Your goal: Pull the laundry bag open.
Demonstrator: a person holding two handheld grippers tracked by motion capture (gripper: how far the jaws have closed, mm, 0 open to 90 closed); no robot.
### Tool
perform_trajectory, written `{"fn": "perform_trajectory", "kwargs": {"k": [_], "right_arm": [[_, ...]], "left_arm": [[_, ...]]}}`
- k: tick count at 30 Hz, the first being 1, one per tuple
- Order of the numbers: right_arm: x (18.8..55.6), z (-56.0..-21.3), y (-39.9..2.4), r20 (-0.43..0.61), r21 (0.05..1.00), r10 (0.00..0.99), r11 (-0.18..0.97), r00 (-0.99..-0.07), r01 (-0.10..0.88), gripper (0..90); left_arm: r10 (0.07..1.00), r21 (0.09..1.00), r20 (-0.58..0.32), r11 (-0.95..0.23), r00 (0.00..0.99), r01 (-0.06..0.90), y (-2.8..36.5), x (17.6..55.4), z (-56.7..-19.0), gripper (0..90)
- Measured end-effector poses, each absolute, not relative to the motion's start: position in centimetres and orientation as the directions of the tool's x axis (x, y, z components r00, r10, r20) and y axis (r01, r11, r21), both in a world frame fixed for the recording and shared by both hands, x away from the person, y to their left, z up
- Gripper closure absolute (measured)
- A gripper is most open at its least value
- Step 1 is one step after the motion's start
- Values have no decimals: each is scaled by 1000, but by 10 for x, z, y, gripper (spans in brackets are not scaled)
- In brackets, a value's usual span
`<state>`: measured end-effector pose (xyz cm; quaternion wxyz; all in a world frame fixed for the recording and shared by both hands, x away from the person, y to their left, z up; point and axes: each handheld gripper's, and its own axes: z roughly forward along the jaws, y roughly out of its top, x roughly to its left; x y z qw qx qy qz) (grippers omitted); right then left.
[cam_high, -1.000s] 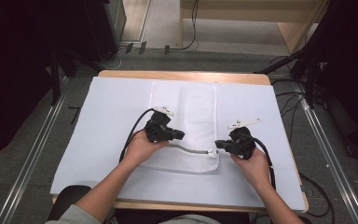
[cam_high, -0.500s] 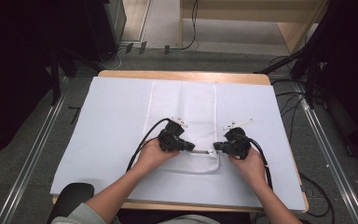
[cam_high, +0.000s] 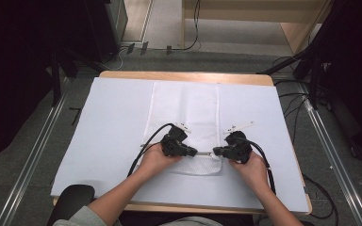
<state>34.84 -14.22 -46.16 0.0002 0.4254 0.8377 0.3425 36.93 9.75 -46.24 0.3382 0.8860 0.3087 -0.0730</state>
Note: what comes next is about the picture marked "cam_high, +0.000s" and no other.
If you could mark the aluminium floor rail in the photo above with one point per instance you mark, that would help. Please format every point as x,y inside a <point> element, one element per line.
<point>336,163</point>
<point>28,163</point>

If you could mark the black chair armrest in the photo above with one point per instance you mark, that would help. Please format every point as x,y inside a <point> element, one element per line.
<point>70,199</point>

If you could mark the white mesh laundry bag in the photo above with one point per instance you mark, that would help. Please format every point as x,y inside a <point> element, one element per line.
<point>185,106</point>

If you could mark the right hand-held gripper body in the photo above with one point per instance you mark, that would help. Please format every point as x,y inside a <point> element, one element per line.
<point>238,149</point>

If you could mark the person's left hand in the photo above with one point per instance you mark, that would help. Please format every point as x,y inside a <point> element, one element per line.
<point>154,161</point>

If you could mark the person's grey shirt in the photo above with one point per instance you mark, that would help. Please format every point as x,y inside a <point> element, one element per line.
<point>81,218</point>

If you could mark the person's right hand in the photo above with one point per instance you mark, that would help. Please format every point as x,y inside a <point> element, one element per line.
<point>253,172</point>

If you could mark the white table mat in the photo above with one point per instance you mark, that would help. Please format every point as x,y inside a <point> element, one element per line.
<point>106,141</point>

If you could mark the light wooden bench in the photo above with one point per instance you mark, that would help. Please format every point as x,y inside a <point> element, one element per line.
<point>295,31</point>

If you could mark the black metal stand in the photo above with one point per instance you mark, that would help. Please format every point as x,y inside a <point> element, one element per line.
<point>56,81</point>
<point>314,81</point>

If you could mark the dark curtain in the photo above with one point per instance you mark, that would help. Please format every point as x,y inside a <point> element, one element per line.
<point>12,78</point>
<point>355,78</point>

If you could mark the wooden table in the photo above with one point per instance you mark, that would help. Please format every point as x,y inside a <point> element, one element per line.
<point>201,76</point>

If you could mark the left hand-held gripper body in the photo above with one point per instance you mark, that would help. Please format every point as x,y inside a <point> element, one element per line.
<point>173,145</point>

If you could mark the black cabinet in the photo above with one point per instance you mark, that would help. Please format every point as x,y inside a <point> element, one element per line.
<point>106,28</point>

